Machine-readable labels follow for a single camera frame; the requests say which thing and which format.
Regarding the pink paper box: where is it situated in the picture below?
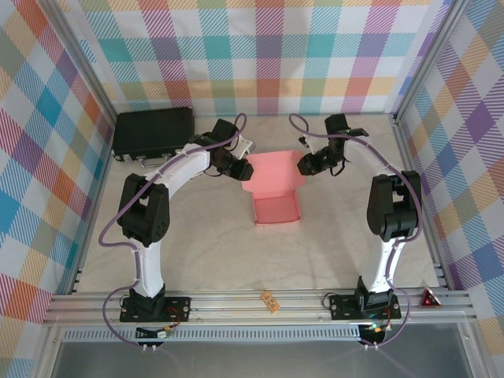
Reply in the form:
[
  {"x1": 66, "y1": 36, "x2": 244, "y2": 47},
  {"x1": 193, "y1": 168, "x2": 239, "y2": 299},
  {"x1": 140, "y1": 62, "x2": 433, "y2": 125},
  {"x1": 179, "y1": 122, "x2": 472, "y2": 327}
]
[{"x1": 240, "y1": 151, "x2": 308, "y2": 227}]

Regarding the orange paper tag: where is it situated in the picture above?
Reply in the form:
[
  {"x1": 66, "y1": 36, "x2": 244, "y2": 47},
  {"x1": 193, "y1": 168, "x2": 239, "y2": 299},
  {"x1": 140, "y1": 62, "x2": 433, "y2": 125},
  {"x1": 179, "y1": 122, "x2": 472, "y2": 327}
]
[{"x1": 260, "y1": 291, "x2": 278, "y2": 315}]

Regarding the red triangular warning button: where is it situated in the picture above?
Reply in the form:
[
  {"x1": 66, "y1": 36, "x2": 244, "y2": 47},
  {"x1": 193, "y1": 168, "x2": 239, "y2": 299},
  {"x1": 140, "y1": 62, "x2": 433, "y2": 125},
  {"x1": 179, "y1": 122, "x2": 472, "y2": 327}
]
[{"x1": 419, "y1": 287, "x2": 443, "y2": 309}]

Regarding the grey metal panel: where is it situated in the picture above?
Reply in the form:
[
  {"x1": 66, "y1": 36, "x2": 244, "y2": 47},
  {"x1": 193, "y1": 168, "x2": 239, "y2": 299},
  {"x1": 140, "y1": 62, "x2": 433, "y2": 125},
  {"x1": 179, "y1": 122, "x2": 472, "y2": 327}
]
[{"x1": 35, "y1": 323, "x2": 485, "y2": 378}]

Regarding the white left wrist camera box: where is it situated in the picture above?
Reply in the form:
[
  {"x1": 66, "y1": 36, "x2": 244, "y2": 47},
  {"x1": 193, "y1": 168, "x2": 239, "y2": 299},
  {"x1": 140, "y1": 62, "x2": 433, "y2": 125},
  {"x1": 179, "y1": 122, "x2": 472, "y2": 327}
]
[{"x1": 232, "y1": 137, "x2": 254, "y2": 157}]

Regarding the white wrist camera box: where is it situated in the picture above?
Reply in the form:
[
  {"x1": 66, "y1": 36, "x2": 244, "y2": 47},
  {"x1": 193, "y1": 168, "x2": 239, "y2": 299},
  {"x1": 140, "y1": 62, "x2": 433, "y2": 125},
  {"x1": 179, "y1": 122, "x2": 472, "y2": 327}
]
[
  {"x1": 232, "y1": 137, "x2": 254, "y2": 157},
  {"x1": 298, "y1": 135, "x2": 317, "y2": 156}
]

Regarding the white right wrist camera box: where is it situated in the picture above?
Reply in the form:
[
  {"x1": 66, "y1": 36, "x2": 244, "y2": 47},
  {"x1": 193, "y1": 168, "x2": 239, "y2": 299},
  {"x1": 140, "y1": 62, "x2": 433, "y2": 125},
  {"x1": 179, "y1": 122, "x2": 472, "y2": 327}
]
[{"x1": 298, "y1": 135, "x2": 317, "y2": 156}]

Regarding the black briefcase with metal handle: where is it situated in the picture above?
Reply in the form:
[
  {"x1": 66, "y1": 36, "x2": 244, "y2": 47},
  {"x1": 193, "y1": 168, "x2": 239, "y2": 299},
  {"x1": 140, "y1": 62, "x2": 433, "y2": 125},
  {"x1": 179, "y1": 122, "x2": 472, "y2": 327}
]
[{"x1": 110, "y1": 106, "x2": 197, "y2": 169}]

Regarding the aluminium frame post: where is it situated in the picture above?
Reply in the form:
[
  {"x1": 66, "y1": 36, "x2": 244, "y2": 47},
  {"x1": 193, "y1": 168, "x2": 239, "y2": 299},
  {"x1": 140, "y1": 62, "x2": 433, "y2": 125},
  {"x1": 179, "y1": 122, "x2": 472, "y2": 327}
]
[
  {"x1": 391, "y1": 0, "x2": 468, "y2": 291},
  {"x1": 41, "y1": 0, "x2": 119, "y2": 295}
]

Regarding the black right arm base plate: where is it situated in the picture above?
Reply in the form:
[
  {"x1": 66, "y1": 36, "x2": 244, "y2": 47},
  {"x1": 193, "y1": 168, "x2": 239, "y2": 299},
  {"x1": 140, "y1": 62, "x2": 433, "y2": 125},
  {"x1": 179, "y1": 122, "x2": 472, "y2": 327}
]
[{"x1": 328, "y1": 291, "x2": 403, "y2": 321}]

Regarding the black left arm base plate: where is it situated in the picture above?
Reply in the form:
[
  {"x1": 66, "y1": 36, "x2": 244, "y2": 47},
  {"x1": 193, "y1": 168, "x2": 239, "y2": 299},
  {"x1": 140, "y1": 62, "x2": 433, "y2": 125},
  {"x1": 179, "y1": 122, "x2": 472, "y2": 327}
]
[{"x1": 119, "y1": 295, "x2": 193, "y2": 324}]

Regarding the aluminium frame rail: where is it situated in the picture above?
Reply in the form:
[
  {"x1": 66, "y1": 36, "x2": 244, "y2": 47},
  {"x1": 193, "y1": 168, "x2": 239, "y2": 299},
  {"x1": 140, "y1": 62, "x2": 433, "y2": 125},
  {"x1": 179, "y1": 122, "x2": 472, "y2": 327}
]
[{"x1": 42, "y1": 289, "x2": 480, "y2": 328}]

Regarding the slotted grey cable duct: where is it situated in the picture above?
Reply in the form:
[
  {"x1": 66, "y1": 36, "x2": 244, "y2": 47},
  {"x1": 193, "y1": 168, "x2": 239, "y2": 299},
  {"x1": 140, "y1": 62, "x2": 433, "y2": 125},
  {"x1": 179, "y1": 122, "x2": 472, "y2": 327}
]
[{"x1": 62, "y1": 328, "x2": 361, "y2": 343}]

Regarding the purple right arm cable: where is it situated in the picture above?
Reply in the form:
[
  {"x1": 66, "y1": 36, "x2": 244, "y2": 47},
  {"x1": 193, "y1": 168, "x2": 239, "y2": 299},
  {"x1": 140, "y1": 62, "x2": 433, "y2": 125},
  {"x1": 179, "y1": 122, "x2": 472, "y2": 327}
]
[{"x1": 288, "y1": 113, "x2": 423, "y2": 350}]

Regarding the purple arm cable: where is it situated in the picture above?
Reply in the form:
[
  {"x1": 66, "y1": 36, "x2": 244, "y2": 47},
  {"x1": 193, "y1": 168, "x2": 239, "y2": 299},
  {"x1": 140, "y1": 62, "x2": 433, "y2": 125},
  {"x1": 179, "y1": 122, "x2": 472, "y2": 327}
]
[
  {"x1": 288, "y1": 113, "x2": 423, "y2": 350},
  {"x1": 97, "y1": 113, "x2": 249, "y2": 350}
]

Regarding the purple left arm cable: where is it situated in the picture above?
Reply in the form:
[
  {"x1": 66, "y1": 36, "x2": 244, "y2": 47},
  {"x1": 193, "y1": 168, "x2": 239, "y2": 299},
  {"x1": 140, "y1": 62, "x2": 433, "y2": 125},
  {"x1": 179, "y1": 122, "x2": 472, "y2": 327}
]
[{"x1": 97, "y1": 113, "x2": 249, "y2": 350}]

